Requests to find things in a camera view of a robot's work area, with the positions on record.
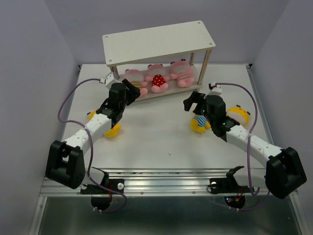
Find pink toy orange-striped shirt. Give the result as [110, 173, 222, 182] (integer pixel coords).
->
[124, 69, 148, 97]

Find yellow toy blue-striped shirt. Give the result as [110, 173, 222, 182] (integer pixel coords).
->
[190, 115, 211, 133]

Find yellow toy pink-striped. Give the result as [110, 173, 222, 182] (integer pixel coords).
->
[226, 105, 251, 127]
[87, 110, 121, 139]

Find pink toy red polka-dot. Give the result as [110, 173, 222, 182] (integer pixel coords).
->
[145, 64, 170, 93]

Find pink toy pink-striped shirt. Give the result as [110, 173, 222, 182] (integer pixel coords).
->
[170, 58, 194, 88]

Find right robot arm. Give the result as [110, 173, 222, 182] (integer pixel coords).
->
[183, 91, 307, 199]

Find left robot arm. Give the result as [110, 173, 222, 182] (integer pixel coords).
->
[45, 78, 140, 193]

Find white two-tier shelf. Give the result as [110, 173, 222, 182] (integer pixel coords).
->
[102, 21, 216, 100]

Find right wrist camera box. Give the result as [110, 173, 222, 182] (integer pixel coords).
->
[207, 83, 222, 96]

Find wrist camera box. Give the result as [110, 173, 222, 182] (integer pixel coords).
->
[207, 83, 222, 96]
[104, 72, 119, 89]

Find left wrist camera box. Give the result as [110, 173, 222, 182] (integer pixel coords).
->
[104, 72, 119, 89]

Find aluminium rail frame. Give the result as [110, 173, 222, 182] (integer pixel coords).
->
[30, 65, 307, 235]

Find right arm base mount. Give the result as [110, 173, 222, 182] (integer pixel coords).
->
[206, 178, 246, 209]

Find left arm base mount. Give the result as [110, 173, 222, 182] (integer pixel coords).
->
[80, 179, 125, 211]

